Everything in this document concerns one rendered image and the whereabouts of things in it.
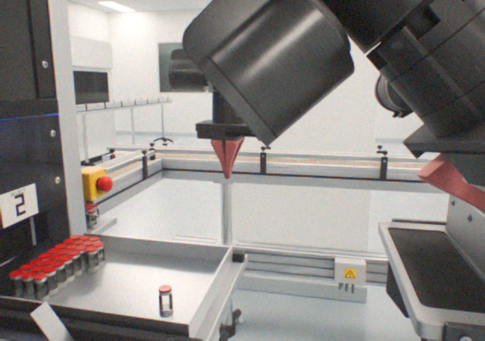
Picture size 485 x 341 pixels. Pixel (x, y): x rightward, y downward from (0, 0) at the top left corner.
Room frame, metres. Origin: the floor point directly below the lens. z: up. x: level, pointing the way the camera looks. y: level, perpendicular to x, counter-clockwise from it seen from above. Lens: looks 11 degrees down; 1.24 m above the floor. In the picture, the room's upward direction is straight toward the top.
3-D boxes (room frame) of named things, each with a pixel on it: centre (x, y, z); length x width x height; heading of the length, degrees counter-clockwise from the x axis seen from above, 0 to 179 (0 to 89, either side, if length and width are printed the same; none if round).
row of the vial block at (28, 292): (0.65, 0.34, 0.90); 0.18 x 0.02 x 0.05; 168
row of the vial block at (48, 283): (0.64, 0.32, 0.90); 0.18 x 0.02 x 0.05; 168
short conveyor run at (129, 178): (1.22, 0.47, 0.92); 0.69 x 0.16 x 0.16; 168
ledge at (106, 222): (0.94, 0.43, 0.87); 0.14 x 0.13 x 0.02; 78
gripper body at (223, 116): (0.65, 0.02, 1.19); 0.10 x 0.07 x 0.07; 78
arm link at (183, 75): (0.65, 0.06, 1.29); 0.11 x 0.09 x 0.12; 81
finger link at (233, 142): (0.65, 0.04, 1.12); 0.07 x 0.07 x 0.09; 78
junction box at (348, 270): (1.39, -0.44, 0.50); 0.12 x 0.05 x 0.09; 78
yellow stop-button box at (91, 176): (0.91, 0.39, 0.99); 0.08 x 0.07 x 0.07; 78
